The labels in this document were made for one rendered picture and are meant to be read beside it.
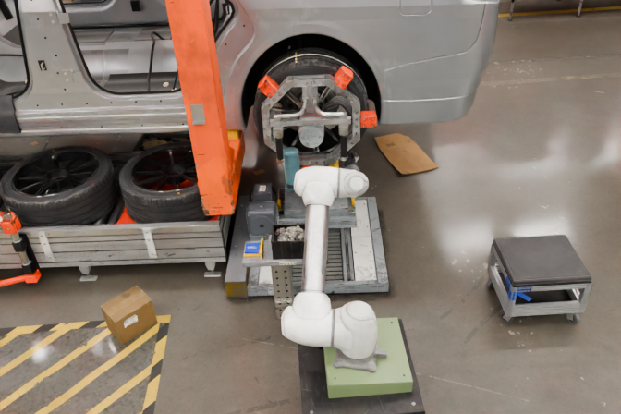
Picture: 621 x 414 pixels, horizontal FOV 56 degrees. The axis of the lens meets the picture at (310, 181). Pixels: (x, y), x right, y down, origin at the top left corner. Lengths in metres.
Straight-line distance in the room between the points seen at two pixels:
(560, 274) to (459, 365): 0.67
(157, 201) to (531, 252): 2.06
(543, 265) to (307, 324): 1.35
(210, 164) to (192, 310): 0.89
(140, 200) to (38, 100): 0.82
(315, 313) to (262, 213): 1.07
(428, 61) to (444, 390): 1.70
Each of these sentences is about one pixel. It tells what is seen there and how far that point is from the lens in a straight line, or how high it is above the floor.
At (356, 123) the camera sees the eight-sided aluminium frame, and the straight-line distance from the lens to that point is 3.29.
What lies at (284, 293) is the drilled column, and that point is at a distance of 3.17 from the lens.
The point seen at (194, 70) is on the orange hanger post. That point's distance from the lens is 2.79.
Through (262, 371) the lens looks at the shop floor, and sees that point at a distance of 3.10.
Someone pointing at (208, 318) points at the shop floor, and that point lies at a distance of 3.39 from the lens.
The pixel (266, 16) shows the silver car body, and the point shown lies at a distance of 3.20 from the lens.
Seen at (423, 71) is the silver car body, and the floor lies 1.07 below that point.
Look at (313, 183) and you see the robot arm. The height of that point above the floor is 1.00.
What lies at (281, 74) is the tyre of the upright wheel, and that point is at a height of 1.12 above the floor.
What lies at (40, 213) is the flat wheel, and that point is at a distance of 3.74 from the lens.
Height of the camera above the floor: 2.43
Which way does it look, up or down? 34 degrees down
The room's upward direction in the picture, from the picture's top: 3 degrees counter-clockwise
